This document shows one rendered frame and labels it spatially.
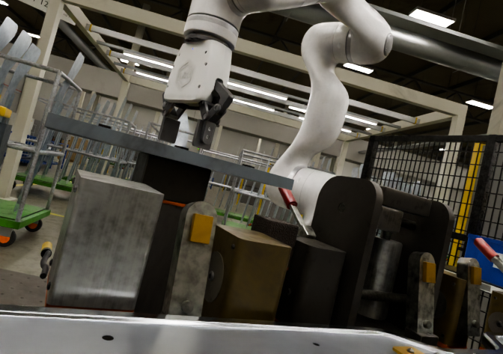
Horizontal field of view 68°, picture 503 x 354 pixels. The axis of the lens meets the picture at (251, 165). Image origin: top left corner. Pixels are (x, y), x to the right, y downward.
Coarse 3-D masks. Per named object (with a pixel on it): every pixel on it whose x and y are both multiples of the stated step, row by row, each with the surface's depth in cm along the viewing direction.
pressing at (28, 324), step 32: (0, 320) 27; (32, 320) 29; (64, 320) 30; (96, 320) 31; (128, 320) 32; (160, 320) 34; (192, 320) 35; (224, 320) 37; (256, 320) 39; (0, 352) 24; (32, 352) 24; (64, 352) 25; (96, 352) 26; (128, 352) 27; (160, 352) 29; (192, 352) 30; (224, 352) 31; (256, 352) 33; (288, 352) 34; (320, 352) 36; (352, 352) 38; (384, 352) 41; (448, 352) 45; (480, 352) 48
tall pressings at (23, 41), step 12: (12, 24) 404; (0, 36) 390; (12, 36) 412; (24, 36) 407; (0, 48) 398; (12, 48) 391; (24, 48) 417; (36, 48) 410; (36, 60) 420; (0, 72) 385; (24, 72) 402; (72, 72) 409; (0, 84) 393; (12, 84) 386; (12, 96) 393; (60, 96) 398; (60, 108) 407; (0, 120) 388; (48, 132) 403; (36, 168) 401
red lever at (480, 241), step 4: (476, 240) 84; (480, 240) 83; (476, 244) 83; (480, 244) 83; (484, 244) 82; (480, 248) 83; (484, 248) 82; (488, 248) 81; (492, 248) 81; (484, 252) 81; (488, 252) 81; (492, 252) 80; (488, 256) 81; (492, 256) 80; (496, 256) 80; (492, 260) 80; (496, 260) 79; (500, 260) 79; (496, 264) 79; (500, 264) 78; (500, 268) 78
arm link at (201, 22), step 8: (192, 16) 57; (200, 16) 56; (208, 16) 56; (192, 24) 56; (200, 24) 56; (208, 24) 56; (216, 24) 56; (224, 24) 56; (184, 32) 58; (192, 32) 58; (200, 32) 57; (208, 32) 56; (216, 32) 56; (224, 32) 56; (232, 32) 58; (224, 40) 58; (232, 40) 58; (232, 48) 60
